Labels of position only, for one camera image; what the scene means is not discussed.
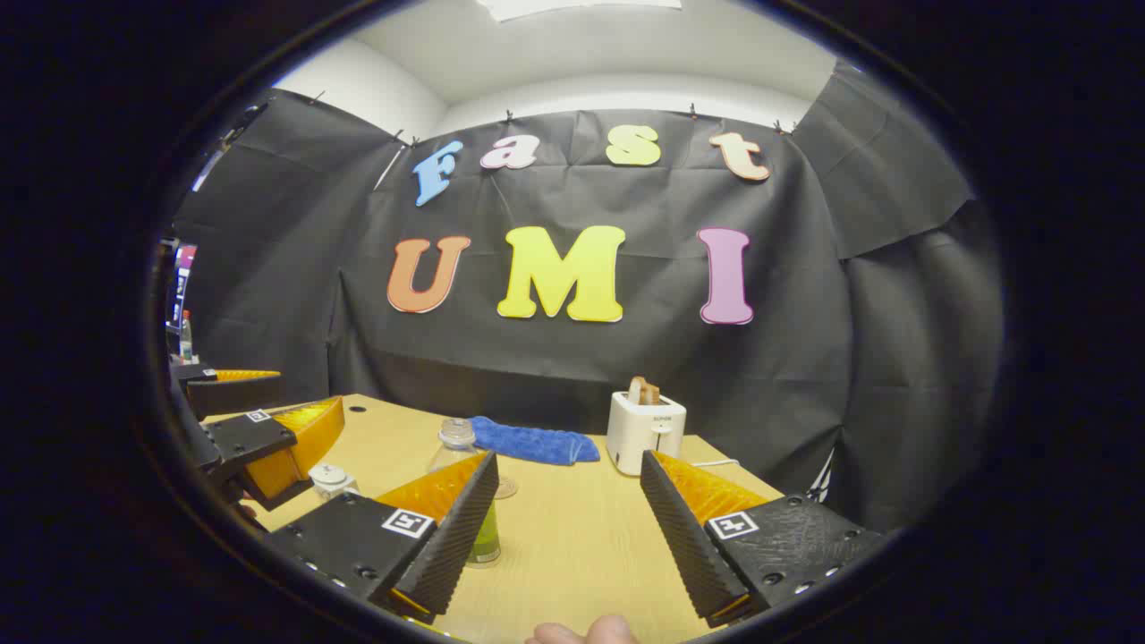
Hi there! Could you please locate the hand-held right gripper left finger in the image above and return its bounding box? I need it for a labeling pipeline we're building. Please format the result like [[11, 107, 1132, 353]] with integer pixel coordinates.
[[264, 450, 500, 625]]

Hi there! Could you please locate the white toaster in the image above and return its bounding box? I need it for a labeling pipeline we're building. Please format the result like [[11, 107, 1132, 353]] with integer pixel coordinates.
[[606, 390, 688, 477]]

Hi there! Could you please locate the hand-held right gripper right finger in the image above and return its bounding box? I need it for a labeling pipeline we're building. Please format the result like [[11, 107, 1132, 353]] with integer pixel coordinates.
[[640, 450, 886, 629]]

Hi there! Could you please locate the green label water bottle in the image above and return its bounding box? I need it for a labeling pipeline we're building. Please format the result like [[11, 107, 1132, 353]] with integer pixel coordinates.
[[428, 418, 504, 570]]

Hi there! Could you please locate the computer monitor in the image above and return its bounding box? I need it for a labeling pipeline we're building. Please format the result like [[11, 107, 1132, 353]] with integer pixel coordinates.
[[165, 241, 198, 332]]

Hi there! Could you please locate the white floral teacup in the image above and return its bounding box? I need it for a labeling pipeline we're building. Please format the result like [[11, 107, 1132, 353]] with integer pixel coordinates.
[[309, 463, 360, 502]]

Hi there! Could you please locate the blue towel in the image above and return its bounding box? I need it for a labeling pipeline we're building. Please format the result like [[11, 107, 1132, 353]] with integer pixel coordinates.
[[469, 416, 601, 467]]

